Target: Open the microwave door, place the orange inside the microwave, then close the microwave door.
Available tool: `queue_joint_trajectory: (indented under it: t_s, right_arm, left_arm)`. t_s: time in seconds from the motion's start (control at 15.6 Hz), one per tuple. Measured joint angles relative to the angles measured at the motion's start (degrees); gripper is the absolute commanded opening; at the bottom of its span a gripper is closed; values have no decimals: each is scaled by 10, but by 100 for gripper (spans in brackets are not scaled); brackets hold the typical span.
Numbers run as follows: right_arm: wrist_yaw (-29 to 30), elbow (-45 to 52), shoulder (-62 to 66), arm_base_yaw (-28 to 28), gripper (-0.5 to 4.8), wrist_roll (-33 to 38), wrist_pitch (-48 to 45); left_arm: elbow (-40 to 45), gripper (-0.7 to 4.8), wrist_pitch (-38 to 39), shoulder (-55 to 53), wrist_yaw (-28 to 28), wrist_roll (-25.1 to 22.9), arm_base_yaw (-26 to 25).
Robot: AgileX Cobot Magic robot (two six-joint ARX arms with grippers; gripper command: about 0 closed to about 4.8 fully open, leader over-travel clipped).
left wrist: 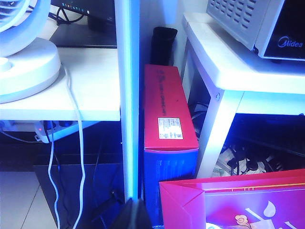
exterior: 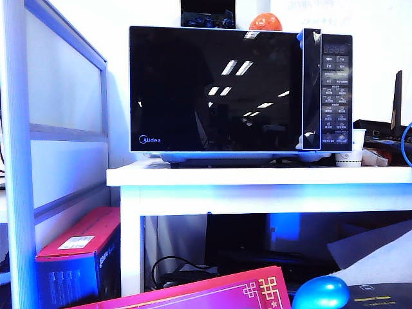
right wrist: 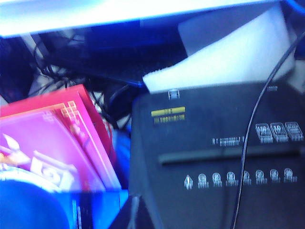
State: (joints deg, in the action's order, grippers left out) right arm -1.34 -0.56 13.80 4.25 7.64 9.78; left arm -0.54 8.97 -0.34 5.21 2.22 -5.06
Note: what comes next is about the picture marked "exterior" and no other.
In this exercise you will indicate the white foam sheet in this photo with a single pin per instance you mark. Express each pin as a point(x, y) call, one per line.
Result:
point(380, 254)

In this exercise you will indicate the white paper cup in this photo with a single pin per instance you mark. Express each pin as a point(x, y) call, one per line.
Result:
point(351, 151)

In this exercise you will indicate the black glass microwave door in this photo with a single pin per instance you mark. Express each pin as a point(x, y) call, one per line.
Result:
point(209, 96)

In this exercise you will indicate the shiny blue rounded object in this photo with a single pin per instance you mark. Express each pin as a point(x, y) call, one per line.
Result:
point(322, 294)

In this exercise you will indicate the silver microwave oven body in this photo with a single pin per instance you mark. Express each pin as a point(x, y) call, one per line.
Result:
point(336, 96)

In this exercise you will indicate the black computer case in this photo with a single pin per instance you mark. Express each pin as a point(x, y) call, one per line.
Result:
point(238, 238)

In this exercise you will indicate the red white packet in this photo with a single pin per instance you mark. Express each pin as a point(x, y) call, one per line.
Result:
point(375, 157)

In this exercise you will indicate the black paper shredder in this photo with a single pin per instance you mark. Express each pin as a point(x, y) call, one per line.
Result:
point(383, 297)

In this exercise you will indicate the black wifi router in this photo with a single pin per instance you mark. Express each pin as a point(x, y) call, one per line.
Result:
point(380, 128)

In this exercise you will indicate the white table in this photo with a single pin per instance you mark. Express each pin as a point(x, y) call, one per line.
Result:
point(225, 177)

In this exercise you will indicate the white framed office partition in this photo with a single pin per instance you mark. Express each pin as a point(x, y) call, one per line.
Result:
point(19, 193)

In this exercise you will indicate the black box of blue roses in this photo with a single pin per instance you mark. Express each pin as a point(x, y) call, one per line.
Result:
point(206, 13)

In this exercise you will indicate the red cardboard box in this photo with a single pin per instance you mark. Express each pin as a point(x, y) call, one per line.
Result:
point(80, 238)

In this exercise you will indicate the orange fruit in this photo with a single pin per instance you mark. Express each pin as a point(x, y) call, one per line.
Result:
point(266, 22)

